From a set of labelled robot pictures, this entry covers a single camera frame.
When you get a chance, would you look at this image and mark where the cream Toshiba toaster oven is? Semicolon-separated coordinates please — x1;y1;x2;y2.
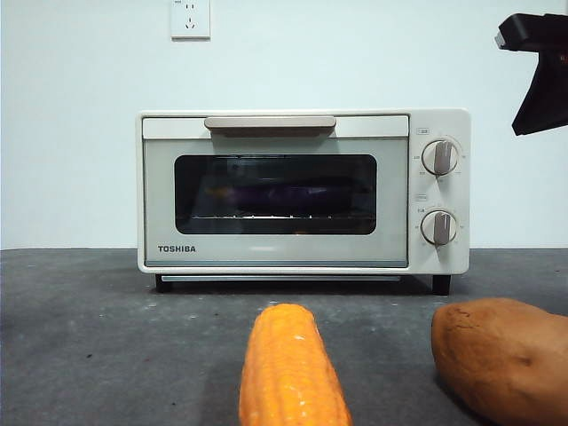
136;108;471;295

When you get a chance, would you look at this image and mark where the glass oven door with handle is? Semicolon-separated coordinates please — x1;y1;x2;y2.
141;114;410;269

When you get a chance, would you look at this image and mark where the purple eggplant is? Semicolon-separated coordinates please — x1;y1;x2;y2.
230;182;352;210

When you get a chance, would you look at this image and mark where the brown sweet potato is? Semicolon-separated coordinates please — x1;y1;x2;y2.
430;297;568;426

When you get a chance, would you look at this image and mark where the yellow corn cob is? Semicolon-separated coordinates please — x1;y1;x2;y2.
238;303;354;426

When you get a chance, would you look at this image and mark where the white wall socket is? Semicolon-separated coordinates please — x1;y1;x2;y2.
170;0;211;42

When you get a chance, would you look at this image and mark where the metal wire oven rack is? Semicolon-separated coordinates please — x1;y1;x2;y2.
191;213;374;221

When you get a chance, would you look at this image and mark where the cream oven control knob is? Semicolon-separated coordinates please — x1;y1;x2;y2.
421;139;460;177
420;209;459;247

